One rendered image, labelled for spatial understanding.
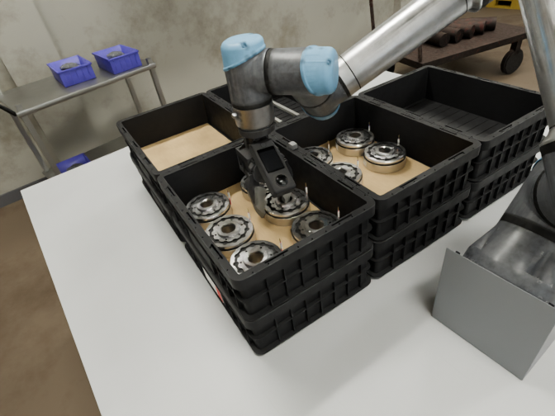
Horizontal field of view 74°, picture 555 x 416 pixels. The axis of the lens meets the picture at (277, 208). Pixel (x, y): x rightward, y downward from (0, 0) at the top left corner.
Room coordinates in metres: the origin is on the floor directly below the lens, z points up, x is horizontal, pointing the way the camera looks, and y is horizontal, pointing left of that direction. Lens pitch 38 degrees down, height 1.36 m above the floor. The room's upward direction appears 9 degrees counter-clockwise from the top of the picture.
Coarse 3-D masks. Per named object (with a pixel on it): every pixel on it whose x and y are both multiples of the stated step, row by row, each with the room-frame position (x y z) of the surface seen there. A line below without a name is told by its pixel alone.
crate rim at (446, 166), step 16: (352, 96) 0.99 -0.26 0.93; (400, 112) 0.85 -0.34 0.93; (432, 128) 0.75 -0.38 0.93; (480, 144) 0.64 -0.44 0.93; (320, 160) 0.68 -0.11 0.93; (448, 160) 0.61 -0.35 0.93; (464, 160) 0.62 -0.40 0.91; (416, 176) 0.57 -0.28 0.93; (432, 176) 0.57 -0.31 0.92; (368, 192) 0.54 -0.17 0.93; (400, 192) 0.53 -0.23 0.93; (384, 208) 0.52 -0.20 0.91
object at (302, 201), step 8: (296, 192) 0.68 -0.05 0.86; (304, 192) 0.67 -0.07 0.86; (264, 200) 0.67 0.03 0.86; (272, 200) 0.66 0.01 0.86; (296, 200) 0.65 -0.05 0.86; (304, 200) 0.64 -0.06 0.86; (264, 208) 0.64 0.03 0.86; (272, 208) 0.63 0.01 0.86; (280, 208) 0.63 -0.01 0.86; (288, 208) 0.62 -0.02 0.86; (296, 208) 0.62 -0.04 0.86; (304, 208) 0.62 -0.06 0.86; (280, 216) 0.60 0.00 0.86; (288, 216) 0.60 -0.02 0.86
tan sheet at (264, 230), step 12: (240, 192) 0.75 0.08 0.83; (240, 204) 0.71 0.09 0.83; (252, 204) 0.70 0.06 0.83; (312, 204) 0.66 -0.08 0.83; (252, 216) 0.65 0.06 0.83; (264, 216) 0.65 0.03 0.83; (264, 228) 0.61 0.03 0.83; (276, 228) 0.60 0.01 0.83; (288, 228) 0.59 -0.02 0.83; (276, 240) 0.56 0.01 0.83; (288, 240) 0.56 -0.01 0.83
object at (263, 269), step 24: (240, 144) 0.82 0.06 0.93; (168, 192) 0.66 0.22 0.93; (360, 192) 0.55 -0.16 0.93; (192, 216) 0.56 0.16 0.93; (360, 216) 0.49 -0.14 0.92; (312, 240) 0.44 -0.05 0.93; (216, 264) 0.44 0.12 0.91; (264, 264) 0.41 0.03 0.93; (288, 264) 0.42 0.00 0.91; (240, 288) 0.38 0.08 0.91
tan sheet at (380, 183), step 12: (324, 144) 0.92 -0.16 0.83; (336, 156) 0.85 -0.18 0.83; (348, 156) 0.84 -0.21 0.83; (360, 156) 0.83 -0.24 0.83; (360, 168) 0.77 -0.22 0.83; (408, 168) 0.74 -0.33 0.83; (420, 168) 0.73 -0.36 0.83; (372, 180) 0.72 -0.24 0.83; (384, 180) 0.71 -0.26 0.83; (396, 180) 0.70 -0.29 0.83; (384, 192) 0.66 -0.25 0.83
